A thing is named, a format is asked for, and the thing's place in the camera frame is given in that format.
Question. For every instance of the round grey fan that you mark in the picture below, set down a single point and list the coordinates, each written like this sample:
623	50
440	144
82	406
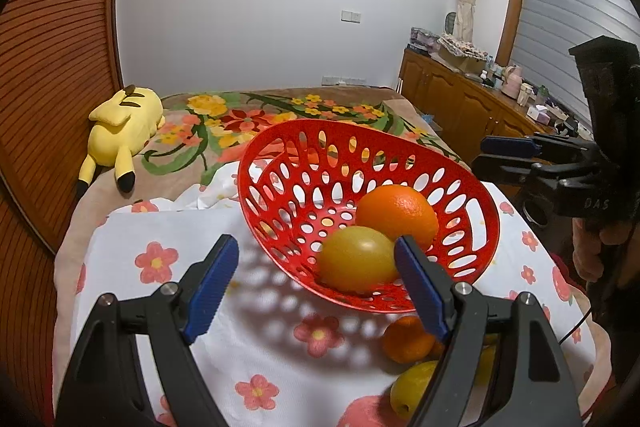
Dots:
451	23

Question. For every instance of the person's right hand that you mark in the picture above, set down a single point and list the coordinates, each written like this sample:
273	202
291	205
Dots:
590	252

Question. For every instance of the cardboard box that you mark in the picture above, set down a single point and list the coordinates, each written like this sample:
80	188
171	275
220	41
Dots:
462	63

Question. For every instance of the stack of purple boxes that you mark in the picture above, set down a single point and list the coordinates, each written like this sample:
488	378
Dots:
424	41

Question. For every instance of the pink tissue box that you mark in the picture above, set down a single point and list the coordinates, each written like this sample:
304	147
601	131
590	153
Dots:
540	113

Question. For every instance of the white flower-print cloth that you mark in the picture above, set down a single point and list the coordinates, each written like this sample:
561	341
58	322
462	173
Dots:
280	367

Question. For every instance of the louvred wooden wardrobe door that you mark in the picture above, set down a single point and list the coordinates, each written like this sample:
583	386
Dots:
50	57

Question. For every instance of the red perforated plastic basket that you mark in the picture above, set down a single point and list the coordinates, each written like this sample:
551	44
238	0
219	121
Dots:
280	142

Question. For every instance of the white wall socket strip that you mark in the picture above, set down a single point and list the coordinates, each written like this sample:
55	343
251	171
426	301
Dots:
345	81

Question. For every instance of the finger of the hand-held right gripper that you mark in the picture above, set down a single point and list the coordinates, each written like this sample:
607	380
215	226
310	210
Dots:
500	169
505	145

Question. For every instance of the grey window blind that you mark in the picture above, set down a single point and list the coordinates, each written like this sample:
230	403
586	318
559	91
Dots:
565	7

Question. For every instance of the floral brown blanket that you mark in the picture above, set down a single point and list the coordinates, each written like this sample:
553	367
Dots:
250	112

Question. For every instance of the small tangerine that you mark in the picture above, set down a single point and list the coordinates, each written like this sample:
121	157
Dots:
406	339

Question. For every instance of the yellow plush toy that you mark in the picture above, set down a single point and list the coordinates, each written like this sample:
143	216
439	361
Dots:
117	127

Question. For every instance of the pink kettle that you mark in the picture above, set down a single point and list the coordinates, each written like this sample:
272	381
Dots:
511	82

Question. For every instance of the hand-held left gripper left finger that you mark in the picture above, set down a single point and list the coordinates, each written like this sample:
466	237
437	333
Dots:
212	282

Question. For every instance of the orange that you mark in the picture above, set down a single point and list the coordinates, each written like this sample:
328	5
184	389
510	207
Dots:
397	212

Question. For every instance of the patterned cloth bundle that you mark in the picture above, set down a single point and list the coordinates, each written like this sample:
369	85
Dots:
462	46

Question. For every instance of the white wall switch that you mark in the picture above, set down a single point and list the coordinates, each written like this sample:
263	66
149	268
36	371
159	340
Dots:
351	16

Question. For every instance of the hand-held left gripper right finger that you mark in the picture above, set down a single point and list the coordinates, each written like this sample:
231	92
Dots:
417	282

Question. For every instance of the wooden cabinet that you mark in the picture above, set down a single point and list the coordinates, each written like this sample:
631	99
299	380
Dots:
450	97

